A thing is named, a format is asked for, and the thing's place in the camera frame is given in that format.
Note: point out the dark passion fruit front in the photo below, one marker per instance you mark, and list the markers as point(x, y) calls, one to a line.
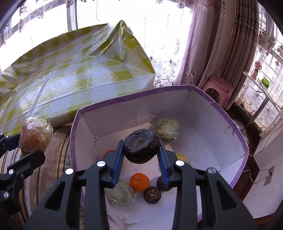
point(161, 185)

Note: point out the dark passion fruit back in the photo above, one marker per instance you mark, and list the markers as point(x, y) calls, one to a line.
point(141, 146)

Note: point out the dark passion fruit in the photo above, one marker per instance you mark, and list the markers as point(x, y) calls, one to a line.
point(141, 146)
point(152, 195)
point(161, 185)

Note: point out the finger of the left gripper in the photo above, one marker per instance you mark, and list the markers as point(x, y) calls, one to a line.
point(9, 143)
point(25, 166)

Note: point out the pink plastic stool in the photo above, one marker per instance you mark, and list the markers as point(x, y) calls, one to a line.
point(223, 88)

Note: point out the small glass side table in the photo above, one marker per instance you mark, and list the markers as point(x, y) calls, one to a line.
point(259, 102)

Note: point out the brown-orange fruit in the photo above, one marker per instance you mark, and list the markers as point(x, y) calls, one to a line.
point(36, 134)

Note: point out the large yellow-green fruit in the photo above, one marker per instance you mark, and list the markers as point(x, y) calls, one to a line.
point(182, 157)

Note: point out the pink patterned curtain right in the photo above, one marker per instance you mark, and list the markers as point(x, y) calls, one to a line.
point(222, 41)

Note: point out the orange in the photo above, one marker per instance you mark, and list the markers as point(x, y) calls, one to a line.
point(139, 182)
point(106, 153)

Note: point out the striped plush seat cover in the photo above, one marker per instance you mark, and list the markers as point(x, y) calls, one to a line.
point(58, 159)

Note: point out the green round fruit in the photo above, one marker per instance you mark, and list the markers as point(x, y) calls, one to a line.
point(122, 194)

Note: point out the small pink fan ornament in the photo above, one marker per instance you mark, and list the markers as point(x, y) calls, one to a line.
point(257, 68)

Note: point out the purple cardboard box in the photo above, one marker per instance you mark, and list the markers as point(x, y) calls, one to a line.
point(208, 137)

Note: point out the green object on table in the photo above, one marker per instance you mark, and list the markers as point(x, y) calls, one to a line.
point(265, 82)

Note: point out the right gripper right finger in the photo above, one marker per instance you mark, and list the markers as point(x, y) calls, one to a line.
point(204, 199)

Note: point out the green fruit pointed bag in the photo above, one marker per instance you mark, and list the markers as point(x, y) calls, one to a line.
point(168, 129)

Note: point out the yellow checked plastic tablecloth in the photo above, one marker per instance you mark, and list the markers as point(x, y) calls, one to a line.
point(70, 71)

